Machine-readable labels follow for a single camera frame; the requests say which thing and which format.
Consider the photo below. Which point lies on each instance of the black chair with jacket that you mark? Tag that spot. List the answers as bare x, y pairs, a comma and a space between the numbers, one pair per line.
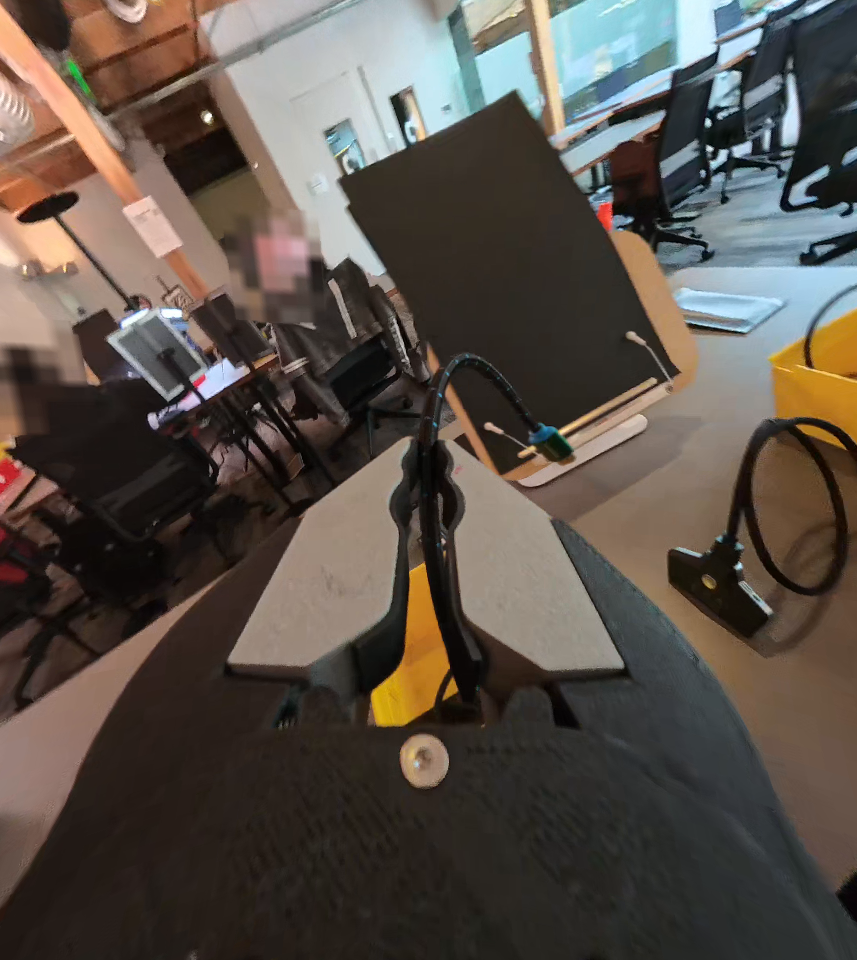
354, 330

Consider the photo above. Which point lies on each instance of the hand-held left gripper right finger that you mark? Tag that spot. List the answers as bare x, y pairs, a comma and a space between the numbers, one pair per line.
526, 592

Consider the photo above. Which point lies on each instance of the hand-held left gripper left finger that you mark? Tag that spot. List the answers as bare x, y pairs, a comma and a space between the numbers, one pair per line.
324, 577

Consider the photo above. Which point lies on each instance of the black floor lamp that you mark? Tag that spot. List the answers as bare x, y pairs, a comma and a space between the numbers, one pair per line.
48, 207

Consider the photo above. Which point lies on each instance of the yellow plastic bin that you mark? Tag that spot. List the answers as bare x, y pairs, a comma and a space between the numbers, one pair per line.
833, 405
414, 675

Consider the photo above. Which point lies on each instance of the white paper sign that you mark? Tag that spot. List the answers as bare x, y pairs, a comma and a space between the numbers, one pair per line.
153, 226

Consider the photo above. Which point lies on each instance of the wooden post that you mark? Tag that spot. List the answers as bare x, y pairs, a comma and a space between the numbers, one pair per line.
76, 112

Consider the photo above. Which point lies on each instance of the white flat tray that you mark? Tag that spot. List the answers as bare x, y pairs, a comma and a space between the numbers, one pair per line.
728, 309

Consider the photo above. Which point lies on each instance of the black mesh office chair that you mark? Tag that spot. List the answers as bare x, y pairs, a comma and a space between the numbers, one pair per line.
121, 480

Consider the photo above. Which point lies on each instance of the black-legged desk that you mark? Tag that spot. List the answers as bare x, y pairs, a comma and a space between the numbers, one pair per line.
249, 390

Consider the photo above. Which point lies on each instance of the black board wooden stand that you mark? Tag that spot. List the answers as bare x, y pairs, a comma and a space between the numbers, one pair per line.
496, 262

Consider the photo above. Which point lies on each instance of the long wooden desk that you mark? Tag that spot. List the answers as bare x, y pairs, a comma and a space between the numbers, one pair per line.
624, 127

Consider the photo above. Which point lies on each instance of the silver monitor on stand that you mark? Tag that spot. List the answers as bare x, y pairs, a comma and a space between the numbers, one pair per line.
154, 352

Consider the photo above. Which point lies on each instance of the green exit light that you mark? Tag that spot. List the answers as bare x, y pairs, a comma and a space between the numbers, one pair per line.
81, 79

